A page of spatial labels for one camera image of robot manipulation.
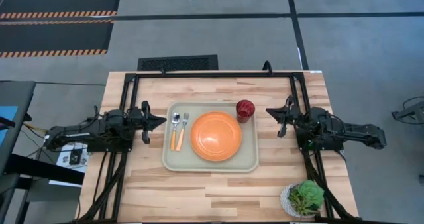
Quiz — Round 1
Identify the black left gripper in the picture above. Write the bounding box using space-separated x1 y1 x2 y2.
131 100 168 145

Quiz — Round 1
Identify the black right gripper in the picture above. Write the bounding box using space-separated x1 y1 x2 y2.
265 95 301 139

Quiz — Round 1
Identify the orange-handled metal spoon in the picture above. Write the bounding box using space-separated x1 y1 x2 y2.
170 112 181 152

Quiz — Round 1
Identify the orange-handled metal fork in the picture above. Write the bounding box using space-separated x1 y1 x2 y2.
175 112 190 152

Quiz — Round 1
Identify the red plastic cup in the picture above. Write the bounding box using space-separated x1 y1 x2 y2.
235 99 256 124

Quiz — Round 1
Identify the beige plastic tray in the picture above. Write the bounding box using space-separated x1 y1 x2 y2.
162 101 260 173

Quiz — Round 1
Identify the orange plate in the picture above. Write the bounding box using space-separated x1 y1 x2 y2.
189 111 243 162

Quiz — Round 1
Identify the black perforated floor panel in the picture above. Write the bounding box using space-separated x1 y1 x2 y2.
137 54 219 72

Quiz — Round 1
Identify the green succulent in white pot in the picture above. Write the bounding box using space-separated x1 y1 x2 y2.
280 180 325 218

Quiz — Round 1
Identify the small black device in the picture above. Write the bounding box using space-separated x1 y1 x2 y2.
68 148 83 166

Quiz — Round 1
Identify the white paper sheet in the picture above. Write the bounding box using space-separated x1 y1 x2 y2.
49 143 89 188

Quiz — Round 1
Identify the grey chair base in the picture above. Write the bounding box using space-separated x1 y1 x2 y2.
390 96 424 122

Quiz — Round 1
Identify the black hazard-striped floor mat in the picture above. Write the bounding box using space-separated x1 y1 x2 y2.
0 20 115 58
0 0 123 19

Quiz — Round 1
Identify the dark grey desk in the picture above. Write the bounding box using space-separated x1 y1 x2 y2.
0 80 36 185

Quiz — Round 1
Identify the blue flat panel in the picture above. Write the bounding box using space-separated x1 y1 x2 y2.
0 106 19 145

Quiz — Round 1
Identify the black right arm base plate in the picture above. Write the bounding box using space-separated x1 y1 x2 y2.
297 131 345 152

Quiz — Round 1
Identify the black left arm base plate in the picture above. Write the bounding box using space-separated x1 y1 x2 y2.
86 140 134 154

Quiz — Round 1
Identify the black aluminium rig frame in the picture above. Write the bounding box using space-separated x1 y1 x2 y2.
79 70 358 224

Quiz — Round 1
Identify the yellow cable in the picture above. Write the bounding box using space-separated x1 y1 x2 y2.
23 122 50 135

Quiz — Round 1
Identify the black desk leg frame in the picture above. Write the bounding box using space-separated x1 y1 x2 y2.
0 153 85 224

